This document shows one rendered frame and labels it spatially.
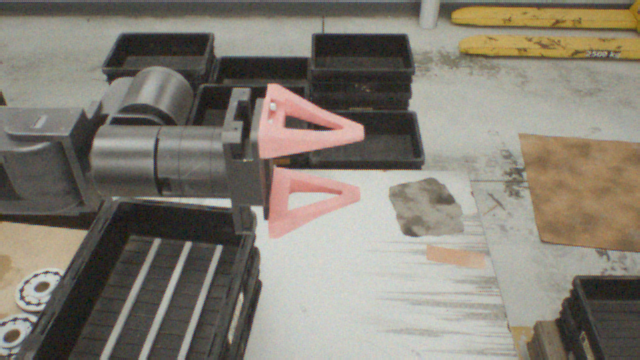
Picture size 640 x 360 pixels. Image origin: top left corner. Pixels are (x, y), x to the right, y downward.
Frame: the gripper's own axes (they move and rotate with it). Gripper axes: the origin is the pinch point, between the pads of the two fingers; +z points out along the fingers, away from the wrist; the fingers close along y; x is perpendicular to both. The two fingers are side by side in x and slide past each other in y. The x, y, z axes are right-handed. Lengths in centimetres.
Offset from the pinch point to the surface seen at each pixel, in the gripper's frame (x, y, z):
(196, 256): -43, 63, -30
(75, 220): -50, 60, -57
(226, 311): -23, 53, -19
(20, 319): -24, 59, -58
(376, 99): -157, 102, 14
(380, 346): -31, 76, 8
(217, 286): -36, 63, -24
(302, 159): -117, 99, -13
